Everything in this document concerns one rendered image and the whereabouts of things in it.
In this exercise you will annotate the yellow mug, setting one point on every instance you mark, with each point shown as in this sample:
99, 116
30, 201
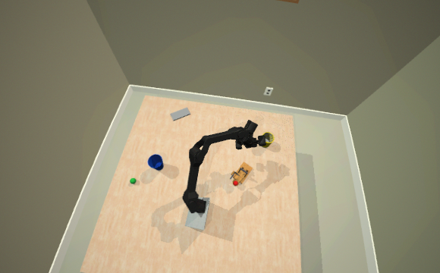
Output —
269, 139

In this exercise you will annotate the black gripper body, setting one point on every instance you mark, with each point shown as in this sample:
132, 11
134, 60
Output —
261, 141

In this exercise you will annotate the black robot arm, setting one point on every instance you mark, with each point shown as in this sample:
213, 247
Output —
197, 155

